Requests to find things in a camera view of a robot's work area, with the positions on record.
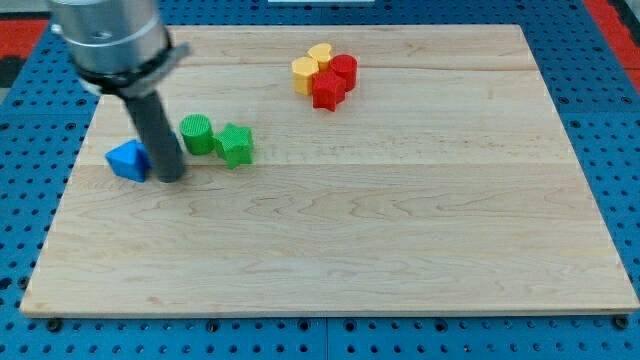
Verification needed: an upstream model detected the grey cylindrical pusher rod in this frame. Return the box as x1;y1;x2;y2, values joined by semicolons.
124;91;186;183

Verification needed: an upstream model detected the blue triangle block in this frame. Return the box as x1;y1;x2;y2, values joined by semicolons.
105;139;151;182

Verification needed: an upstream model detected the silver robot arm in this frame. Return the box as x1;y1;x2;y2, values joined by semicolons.
47;0;191;99

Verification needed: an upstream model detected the red star block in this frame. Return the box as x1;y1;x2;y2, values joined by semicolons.
312;70;346;112

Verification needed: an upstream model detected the green star block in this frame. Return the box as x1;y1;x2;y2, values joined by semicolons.
213;123;254;169

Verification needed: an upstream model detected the yellow hexagon block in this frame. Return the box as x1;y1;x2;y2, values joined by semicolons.
291;57;319;95

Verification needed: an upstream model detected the red cylinder block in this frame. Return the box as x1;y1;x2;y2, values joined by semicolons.
329;54;358;92

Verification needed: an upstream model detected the light wooden board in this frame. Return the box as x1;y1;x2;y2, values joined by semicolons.
21;25;639;319

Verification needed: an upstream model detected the yellow heart block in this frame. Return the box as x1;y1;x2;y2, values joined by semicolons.
307;43;332;72

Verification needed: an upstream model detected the green cylinder block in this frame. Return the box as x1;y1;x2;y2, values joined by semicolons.
179;114;214;155

